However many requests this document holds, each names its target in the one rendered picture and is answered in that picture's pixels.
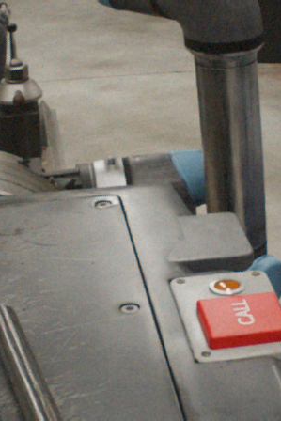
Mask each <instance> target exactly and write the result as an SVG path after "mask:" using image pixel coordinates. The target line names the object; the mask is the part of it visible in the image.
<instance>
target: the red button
mask: <svg viewBox="0 0 281 421"><path fill-rule="evenodd" d="M196 314H197V316H198V319H199V322H200V324H201V327H202V330H203V333H204V336H205V337H206V340H207V342H208V345H209V347H210V349H212V350H218V349H227V348H237V347H246V346H251V345H256V344H265V343H274V342H281V304H280V303H279V301H278V299H277V297H276V295H275V293H274V292H265V293H256V294H245V295H236V296H226V297H215V298H205V299H198V300H197V301H196Z"/></svg>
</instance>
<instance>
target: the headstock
mask: <svg viewBox="0 0 281 421"><path fill-rule="evenodd" d="M187 215H192V214H191V212H190V211H189V209H188V208H187V206H186V205H185V203H184V202H183V200H182V199H181V198H180V196H179V194H178V193H176V191H175V190H174V188H173V187H172V185H171V184H170V183H169V182H160V183H149V184H137V185H126V186H115V187H103V188H91V189H80V190H68V191H57V192H46V193H34V194H24V195H2V196H0V305H8V306H10V307H12V308H13V309H14V310H15V312H16V314H17V316H18V319H19V321H20V324H21V325H22V328H23V331H24V334H25V336H26V339H27V341H28V343H29V346H30V347H31V350H32V352H33V354H34V356H35V358H36V361H37V363H38V366H39V368H40V370H41V371H42V373H43V376H44V378H45V381H46V382H47V384H48V387H49V389H50V391H51V393H52V396H53V398H54V400H55V404H56V406H57V408H58V410H59V412H60V414H61V416H62V418H63V421H281V359H278V358H275V357H273V356H259V357H249V358H241V359H231V360H222V361H219V362H212V363H198V364H196V363H195V358H194V356H193V353H192V350H191V348H190V345H189V342H188V339H187V336H186V334H185V331H184V328H183V325H182V322H181V319H180V314H179V312H178V309H177V307H176V304H175V301H174V298H173V295H172V292H171V289H170V282H171V281H172V280H174V279H177V278H185V277H196V276H206V275H207V274H217V273H234V272H232V271H227V270H218V271H207V272H204V273H192V272H191V271H190V270H189V269H188V268H186V267H185V266H183V265H181V264H179V263H176V262H174V261H169V260H168V257H169V254H170V253H171V251H172V249H173V248H174V247H175V246H177V245H178V244H181V243H182V242H185V241H186V237H185V234H184V232H183V229H182V227H181V224H180V220H179V218H178V216H187ZM0 421H26V418H25V415H24V413H23V409H22V406H21V403H20V402H19V400H18V399H17V397H16V394H15V391H14V389H13V386H12V384H11V381H10V378H9V376H8V372H7V370H6V367H5V365H4V362H3V359H2V356H1V353H0Z"/></svg>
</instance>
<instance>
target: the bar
mask: <svg viewBox="0 0 281 421"><path fill-rule="evenodd" d="M0 353H1V356H2V359H3V362H4V365H5V367H6V370H7V372H8V376H9V378H10V381H11V384H12V386H13V389H14V391H15V394H16V397H17V399H18V400H19V402H20V403H21V406H22V409H23V413H24V415H25V418H26V421H63V418H62V416H61V414H60V412H59V410H58V408H57V406H56V404H55V400H54V398H53V396H52V393H51V391H50V389H49V387H48V384H47V382H46V381H45V378H44V376H43V373H42V371H41V370H40V368H39V366H38V363H37V361H36V358H35V356H34V354H33V352H32V350H31V347H30V346H29V343H28V341H27V339H26V336H25V334H24V331H23V328H22V325H21V324H20V321H19V319H18V316H17V314H16V312H15V310H14V309H13V308H12V307H10V306H8V305H0Z"/></svg>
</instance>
